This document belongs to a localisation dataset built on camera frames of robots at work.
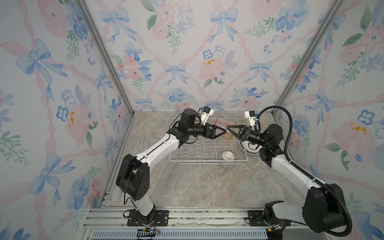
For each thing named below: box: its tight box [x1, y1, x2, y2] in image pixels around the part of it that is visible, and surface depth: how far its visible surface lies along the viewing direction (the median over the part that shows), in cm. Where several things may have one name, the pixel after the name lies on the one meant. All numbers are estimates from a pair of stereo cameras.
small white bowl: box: [222, 151, 235, 160], surface depth 90 cm
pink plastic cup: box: [214, 118, 235, 130], surface depth 74 cm
